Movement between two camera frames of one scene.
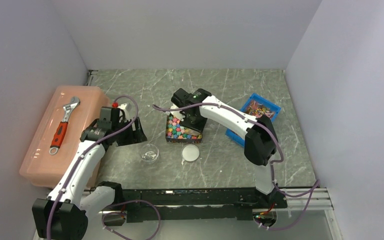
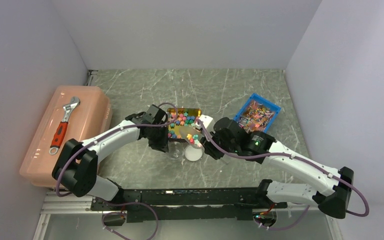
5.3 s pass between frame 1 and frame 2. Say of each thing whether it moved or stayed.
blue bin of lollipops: stayed
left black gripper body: moved
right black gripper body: moved
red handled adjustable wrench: stayed
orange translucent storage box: stayed
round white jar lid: stayed
